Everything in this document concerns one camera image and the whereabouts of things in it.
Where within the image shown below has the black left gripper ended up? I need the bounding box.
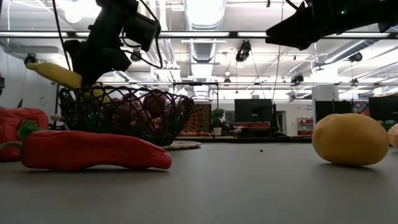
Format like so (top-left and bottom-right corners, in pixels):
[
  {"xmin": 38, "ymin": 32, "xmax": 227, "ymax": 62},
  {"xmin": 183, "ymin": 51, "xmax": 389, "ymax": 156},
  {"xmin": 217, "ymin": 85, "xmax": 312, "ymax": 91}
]
[{"xmin": 63, "ymin": 30, "xmax": 133, "ymax": 88}]

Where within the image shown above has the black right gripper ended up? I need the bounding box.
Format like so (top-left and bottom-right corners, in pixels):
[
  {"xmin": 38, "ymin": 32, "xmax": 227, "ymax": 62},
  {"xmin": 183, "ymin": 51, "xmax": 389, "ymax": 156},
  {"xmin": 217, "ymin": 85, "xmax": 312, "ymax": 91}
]
[{"xmin": 265, "ymin": 0, "xmax": 398, "ymax": 51}]

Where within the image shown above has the yellow banana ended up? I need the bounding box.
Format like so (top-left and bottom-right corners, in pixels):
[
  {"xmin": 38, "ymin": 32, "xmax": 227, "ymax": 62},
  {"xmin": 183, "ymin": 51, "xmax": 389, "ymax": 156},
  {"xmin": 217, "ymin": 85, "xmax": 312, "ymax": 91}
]
[{"xmin": 25, "ymin": 61, "xmax": 111, "ymax": 103}]

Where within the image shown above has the pink grape bunch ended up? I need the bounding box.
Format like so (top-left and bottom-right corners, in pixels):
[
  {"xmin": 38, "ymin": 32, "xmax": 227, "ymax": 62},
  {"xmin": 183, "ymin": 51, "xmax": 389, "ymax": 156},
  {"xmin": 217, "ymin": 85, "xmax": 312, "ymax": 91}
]
[{"xmin": 104, "ymin": 93, "xmax": 147, "ymax": 131}]

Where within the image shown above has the long red chili pepper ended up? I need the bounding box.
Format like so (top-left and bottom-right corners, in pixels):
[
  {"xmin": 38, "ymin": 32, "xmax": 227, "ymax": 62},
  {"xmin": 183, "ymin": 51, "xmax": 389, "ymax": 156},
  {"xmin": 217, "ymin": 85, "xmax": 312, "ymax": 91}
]
[{"xmin": 0, "ymin": 120, "xmax": 173, "ymax": 171}]

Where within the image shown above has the red bell pepper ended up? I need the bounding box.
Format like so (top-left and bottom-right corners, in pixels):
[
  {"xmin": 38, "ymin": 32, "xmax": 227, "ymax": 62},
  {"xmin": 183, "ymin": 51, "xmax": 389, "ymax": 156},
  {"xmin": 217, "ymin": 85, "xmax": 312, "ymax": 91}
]
[{"xmin": 0, "ymin": 108, "xmax": 50, "ymax": 161}]

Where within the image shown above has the yellow lemon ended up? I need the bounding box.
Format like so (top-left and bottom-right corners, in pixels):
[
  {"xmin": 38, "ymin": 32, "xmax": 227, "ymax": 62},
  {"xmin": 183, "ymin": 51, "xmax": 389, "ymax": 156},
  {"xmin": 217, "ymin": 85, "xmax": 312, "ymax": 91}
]
[{"xmin": 312, "ymin": 113, "xmax": 390, "ymax": 167}]

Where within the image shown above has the yellow orange oval fruit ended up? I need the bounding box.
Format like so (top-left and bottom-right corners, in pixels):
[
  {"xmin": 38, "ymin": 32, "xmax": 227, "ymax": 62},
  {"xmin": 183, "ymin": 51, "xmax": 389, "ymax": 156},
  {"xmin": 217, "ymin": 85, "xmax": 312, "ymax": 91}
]
[{"xmin": 387, "ymin": 123, "xmax": 398, "ymax": 149}]

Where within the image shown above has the black partition panel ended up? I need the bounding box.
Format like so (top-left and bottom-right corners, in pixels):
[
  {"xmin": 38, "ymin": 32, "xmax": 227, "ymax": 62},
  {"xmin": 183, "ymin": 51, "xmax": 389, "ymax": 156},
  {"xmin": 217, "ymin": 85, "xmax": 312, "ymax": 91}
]
[{"xmin": 315, "ymin": 100, "xmax": 354, "ymax": 118}]

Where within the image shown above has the red shelf unit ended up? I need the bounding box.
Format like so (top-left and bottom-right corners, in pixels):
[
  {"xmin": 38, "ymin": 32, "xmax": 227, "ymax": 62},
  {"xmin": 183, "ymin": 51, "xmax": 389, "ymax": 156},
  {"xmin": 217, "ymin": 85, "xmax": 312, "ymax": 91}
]
[{"xmin": 297, "ymin": 117, "xmax": 314, "ymax": 137}]

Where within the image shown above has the multicoloured patterned tapestry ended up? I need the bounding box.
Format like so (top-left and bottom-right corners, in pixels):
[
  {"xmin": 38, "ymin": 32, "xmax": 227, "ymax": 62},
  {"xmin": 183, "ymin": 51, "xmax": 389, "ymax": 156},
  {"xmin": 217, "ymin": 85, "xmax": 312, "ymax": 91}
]
[{"xmin": 353, "ymin": 100, "xmax": 371, "ymax": 118}]

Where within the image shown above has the green plant in white pot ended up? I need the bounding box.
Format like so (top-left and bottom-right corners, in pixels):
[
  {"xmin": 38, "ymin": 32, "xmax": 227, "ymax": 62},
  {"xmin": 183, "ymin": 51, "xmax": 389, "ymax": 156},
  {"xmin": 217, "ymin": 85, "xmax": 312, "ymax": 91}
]
[{"xmin": 210, "ymin": 108, "xmax": 225, "ymax": 136}]

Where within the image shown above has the round woven placemat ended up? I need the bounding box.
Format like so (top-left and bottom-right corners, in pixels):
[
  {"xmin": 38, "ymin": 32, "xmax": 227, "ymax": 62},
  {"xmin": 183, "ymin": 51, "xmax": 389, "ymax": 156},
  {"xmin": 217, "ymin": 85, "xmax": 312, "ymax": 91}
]
[{"xmin": 161, "ymin": 139, "xmax": 202, "ymax": 151}]

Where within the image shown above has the orange patterned tapestry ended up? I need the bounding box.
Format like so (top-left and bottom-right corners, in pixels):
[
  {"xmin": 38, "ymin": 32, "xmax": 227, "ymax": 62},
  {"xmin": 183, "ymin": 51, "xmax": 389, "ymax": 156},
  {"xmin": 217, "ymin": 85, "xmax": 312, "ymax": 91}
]
[{"xmin": 183, "ymin": 103, "xmax": 212, "ymax": 133}]

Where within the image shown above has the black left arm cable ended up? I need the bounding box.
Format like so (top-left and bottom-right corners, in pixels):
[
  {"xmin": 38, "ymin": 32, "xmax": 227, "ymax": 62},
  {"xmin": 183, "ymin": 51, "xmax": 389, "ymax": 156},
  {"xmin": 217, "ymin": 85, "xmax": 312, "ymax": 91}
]
[{"xmin": 51, "ymin": 0, "xmax": 72, "ymax": 71}]

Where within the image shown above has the black overhead frame bar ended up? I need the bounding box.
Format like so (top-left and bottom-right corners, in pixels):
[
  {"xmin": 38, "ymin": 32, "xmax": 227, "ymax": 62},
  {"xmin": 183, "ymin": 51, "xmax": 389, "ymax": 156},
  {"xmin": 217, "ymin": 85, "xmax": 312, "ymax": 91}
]
[{"xmin": 0, "ymin": 30, "xmax": 398, "ymax": 39}]

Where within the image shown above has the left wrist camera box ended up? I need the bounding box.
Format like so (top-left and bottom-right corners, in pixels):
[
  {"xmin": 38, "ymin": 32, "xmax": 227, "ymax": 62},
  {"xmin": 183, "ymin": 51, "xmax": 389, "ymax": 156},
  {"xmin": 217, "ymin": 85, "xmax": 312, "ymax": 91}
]
[{"xmin": 123, "ymin": 12, "xmax": 162, "ymax": 52}]

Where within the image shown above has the silver ventilation duct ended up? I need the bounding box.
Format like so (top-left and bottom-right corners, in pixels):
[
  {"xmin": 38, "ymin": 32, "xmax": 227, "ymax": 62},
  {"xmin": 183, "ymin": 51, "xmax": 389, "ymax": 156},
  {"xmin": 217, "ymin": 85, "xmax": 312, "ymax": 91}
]
[{"xmin": 183, "ymin": 0, "xmax": 227, "ymax": 63}]

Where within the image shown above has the dark wire basket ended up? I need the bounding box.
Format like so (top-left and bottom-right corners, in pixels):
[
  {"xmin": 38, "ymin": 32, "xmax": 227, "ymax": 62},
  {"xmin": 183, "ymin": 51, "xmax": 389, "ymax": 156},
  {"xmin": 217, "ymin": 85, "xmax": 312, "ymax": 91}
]
[{"xmin": 58, "ymin": 86, "xmax": 196, "ymax": 147}]

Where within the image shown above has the black metal table frame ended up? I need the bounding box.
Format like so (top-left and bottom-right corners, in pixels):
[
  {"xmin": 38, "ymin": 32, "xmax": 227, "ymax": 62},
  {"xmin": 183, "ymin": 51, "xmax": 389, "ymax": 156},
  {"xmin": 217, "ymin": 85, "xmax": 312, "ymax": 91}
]
[{"xmin": 175, "ymin": 136, "xmax": 313, "ymax": 144}]

